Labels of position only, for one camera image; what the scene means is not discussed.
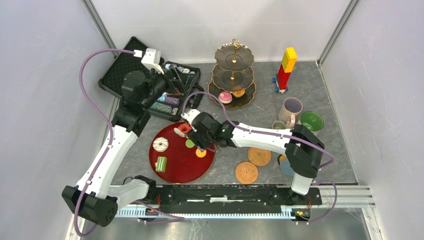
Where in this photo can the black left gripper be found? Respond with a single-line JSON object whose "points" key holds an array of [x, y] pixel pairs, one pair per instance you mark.
{"points": [[179, 81]]}

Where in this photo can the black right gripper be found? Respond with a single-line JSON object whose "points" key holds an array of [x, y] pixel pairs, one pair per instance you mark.
{"points": [[195, 137]]}

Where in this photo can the red frosted donut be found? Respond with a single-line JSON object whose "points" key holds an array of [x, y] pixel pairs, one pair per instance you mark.
{"points": [[184, 128]]}

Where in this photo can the white chocolate striped donut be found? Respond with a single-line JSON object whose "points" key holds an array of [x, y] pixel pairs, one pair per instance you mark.
{"points": [[160, 144]]}

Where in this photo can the pink frosted donut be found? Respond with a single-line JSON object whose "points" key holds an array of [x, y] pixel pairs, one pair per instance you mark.
{"points": [[225, 97]]}

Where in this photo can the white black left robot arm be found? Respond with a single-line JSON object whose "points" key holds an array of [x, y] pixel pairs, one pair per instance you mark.
{"points": [[91, 198]]}

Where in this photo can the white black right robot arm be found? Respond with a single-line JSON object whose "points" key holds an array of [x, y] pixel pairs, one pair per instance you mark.
{"points": [[301, 147]]}

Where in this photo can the green macaron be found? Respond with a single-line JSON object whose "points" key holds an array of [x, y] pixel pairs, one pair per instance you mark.
{"points": [[189, 144]]}

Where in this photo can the black poker chip case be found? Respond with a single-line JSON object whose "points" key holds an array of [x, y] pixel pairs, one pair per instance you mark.
{"points": [[169, 105]]}

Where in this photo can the orange macaron lower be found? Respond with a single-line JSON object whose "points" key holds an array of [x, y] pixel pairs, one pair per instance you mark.
{"points": [[200, 153]]}

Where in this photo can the red round tray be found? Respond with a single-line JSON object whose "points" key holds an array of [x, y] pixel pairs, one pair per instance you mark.
{"points": [[183, 166]]}

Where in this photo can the green matcha cake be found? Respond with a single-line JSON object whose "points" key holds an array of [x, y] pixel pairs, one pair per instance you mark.
{"points": [[161, 164]]}

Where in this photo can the three-tier black gold stand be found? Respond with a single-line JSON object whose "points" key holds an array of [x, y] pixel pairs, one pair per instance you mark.
{"points": [[232, 72]]}

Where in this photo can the small brown pastry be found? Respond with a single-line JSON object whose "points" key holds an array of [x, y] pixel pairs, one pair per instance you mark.
{"points": [[239, 93]]}

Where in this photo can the woven coaster front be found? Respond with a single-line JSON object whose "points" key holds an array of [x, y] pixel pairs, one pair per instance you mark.
{"points": [[246, 173]]}

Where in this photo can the woven coaster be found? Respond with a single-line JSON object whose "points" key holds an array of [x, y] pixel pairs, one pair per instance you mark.
{"points": [[246, 173], [258, 156]]}

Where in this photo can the woven coaster back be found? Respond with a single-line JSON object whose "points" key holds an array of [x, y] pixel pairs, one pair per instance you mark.
{"points": [[258, 156]]}

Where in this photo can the small grey cup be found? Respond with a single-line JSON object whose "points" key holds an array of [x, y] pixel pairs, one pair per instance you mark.
{"points": [[279, 125]]}

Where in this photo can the yellow round coaster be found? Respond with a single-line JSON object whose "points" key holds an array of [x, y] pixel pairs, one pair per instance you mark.
{"points": [[281, 158]]}

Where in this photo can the blue round coaster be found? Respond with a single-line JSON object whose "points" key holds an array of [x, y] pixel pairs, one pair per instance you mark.
{"points": [[286, 167]]}

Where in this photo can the red yellow toy block tower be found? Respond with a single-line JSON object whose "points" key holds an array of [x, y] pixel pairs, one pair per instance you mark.
{"points": [[287, 65]]}

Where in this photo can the pink ceramic mug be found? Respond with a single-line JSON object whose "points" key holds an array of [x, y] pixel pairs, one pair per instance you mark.
{"points": [[289, 111]]}

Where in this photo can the green inside ceramic mug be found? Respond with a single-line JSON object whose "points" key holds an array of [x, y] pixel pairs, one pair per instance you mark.
{"points": [[312, 121]]}

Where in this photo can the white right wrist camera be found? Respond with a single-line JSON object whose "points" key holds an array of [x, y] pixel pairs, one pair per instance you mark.
{"points": [[190, 116]]}

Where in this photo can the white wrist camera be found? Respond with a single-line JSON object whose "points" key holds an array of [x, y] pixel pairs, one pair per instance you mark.
{"points": [[190, 116], [150, 58]]}

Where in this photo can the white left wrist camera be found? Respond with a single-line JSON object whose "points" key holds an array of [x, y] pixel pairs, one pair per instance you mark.
{"points": [[150, 58]]}

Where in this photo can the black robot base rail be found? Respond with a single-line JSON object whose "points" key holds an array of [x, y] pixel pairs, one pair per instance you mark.
{"points": [[229, 198]]}

